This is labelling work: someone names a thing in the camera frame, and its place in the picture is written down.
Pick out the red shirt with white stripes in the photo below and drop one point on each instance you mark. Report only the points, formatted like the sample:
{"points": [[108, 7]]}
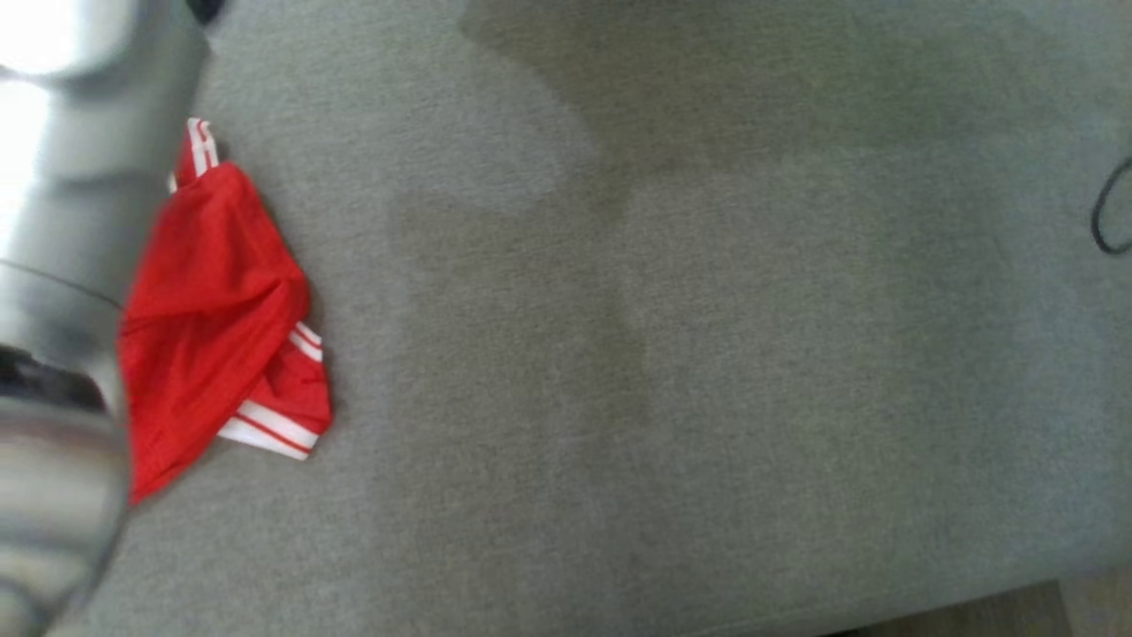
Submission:
{"points": [[212, 301]]}

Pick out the large grey sofa seat cushion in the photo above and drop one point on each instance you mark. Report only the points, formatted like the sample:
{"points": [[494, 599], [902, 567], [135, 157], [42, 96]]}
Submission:
{"points": [[663, 354]]}

